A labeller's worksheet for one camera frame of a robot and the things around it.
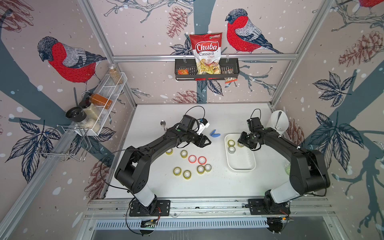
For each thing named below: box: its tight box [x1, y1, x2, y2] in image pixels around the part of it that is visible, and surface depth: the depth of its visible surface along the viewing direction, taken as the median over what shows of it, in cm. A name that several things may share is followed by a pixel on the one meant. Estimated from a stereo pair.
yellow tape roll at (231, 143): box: [227, 139, 236, 147], surface depth 99 cm
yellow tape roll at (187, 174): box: [182, 169, 192, 180], surface depth 86 cm
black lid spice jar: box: [65, 106, 87, 123], surface depth 60 cm
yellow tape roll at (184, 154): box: [180, 149, 188, 159], surface depth 94 cm
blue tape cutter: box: [210, 129, 221, 138], surface depth 103 cm
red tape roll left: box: [188, 154, 197, 164], surface depth 92 cm
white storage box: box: [224, 133, 257, 171], surface depth 93 cm
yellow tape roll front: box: [227, 146, 236, 154], surface depth 96 cm
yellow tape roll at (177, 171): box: [173, 166, 182, 177], surface depth 87 cm
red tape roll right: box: [197, 156, 207, 165], surface depth 92 cm
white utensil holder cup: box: [266, 109, 290, 136], surface depth 97 cm
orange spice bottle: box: [90, 93, 113, 110], surface depth 74 cm
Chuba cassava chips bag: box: [189, 32, 223, 75], surface depth 85 cm
